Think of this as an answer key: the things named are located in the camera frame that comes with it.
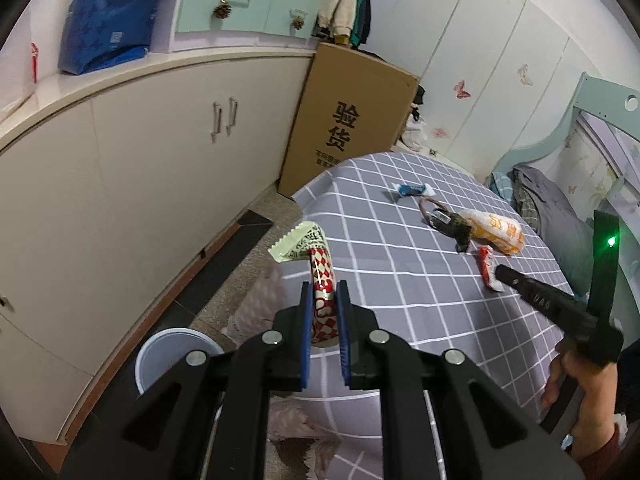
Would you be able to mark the white wardrobe with butterflies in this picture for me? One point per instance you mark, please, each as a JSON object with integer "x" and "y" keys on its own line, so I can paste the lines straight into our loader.
{"x": 497, "y": 74}

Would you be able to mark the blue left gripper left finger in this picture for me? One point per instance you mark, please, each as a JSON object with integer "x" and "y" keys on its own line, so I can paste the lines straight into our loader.
{"x": 306, "y": 331}

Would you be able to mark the light blue trash bin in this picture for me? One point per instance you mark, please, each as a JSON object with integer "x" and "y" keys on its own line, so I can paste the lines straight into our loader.
{"x": 165, "y": 349}

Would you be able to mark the blue star gift bag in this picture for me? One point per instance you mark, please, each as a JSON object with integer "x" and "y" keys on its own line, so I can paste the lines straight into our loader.
{"x": 100, "y": 34}

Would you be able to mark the blue white small wrapper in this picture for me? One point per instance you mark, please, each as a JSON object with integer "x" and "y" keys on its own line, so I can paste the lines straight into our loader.
{"x": 422, "y": 190}

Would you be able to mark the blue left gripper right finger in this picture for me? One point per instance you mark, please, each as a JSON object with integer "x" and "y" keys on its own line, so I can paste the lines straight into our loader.
{"x": 343, "y": 304}

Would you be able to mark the grey folded blanket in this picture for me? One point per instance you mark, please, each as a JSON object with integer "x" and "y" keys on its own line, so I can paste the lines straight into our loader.
{"x": 542, "y": 204}

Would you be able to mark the white low cabinet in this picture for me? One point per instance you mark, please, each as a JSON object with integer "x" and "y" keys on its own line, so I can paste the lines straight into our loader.
{"x": 111, "y": 184}

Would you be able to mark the mint drawer shelf unit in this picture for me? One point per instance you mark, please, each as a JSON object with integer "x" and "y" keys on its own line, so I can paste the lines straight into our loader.
{"x": 203, "y": 24}

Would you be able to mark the white red plastic bag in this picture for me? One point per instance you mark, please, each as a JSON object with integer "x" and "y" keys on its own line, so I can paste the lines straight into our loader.
{"x": 18, "y": 67}

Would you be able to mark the brown cardboard box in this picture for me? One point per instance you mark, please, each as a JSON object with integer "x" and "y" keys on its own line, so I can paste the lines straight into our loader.
{"x": 353, "y": 104}

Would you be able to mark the red white snack wrapper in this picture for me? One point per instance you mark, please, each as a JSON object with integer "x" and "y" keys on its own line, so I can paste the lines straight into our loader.
{"x": 307, "y": 241}

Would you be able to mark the red white small wrapper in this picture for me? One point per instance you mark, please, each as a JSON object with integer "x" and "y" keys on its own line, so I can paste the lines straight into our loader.
{"x": 487, "y": 263}

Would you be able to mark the person right hand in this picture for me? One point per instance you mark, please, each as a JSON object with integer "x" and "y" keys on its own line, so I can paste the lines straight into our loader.
{"x": 595, "y": 425}

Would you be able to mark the mint bunk bed frame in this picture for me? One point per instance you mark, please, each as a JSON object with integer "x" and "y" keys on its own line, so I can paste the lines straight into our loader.
{"x": 592, "y": 154}

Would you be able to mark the orange white snack bag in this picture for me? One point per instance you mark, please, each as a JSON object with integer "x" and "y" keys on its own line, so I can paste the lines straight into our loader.
{"x": 506, "y": 234}

